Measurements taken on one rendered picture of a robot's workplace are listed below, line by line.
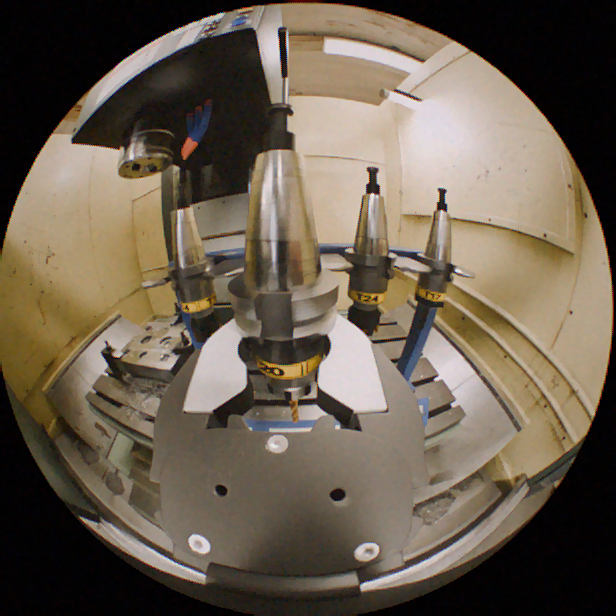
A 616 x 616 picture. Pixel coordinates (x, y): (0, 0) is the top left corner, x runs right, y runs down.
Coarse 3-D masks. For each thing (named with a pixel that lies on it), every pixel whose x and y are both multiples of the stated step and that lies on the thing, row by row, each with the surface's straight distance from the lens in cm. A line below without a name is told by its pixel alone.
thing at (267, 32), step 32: (256, 32) 39; (160, 64) 43; (192, 64) 43; (224, 64) 44; (256, 64) 44; (96, 96) 61; (128, 96) 50; (160, 96) 50; (192, 96) 51; (224, 96) 51; (256, 96) 52; (96, 128) 58; (224, 128) 65; (256, 128) 66; (192, 160) 87; (224, 160) 92
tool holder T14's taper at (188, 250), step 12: (180, 216) 23; (192, 216) 23; (180, 228) 22; (192, 228) 22; (180, 240) 22; (192, 240) 22; (180, 252) 22; (192, 252) 22; (204, 252) 23; (180, 264) 22; (192, 264) 22
